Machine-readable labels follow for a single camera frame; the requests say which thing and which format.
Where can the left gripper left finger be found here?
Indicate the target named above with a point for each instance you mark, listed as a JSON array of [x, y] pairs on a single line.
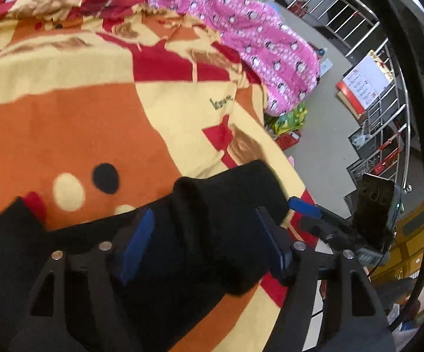
[[72, 305]]

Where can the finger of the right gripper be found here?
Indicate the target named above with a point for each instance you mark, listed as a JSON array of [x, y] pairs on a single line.
[[305, 209]]

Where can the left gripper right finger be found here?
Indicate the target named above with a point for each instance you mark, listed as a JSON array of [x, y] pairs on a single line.
[[328, 296]]

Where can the black knit pants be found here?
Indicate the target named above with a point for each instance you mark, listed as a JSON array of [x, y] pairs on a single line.
[[137, 281]]

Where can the red bag on floor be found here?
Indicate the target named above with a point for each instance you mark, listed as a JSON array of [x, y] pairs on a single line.
[[287, 140]]

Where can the green yellow bag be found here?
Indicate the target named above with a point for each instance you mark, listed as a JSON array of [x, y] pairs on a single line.
[[287, 122]]

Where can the red white calendar board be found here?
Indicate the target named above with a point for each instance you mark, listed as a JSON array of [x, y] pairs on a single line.
[[364, 84]]

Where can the pink penguin quilt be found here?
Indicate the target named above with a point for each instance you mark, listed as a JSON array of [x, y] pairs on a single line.
[[286, 63]]

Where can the steel stair railing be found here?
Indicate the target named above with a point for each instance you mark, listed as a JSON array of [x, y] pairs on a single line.
[[383, 138]]

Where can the red orange love blanket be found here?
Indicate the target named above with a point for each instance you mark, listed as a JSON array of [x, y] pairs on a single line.
[[100, 117]]

